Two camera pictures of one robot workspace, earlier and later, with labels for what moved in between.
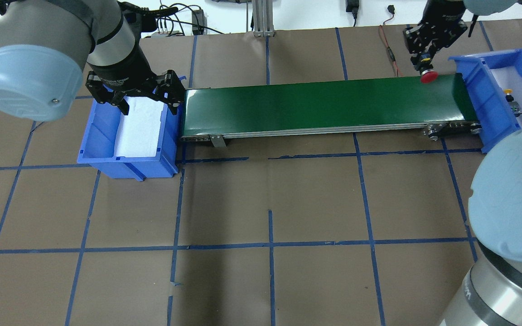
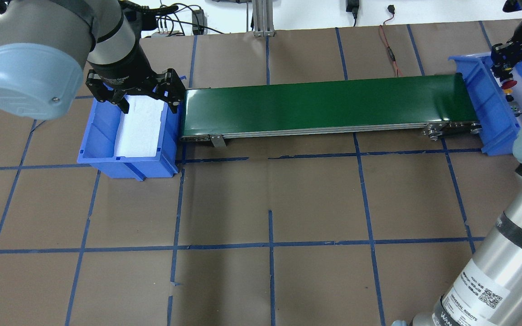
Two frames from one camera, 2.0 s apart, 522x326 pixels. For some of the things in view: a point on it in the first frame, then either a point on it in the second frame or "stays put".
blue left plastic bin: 98,148 stays put
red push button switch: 427,76 to 507,84
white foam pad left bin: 138,132 stays put
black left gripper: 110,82 stays put
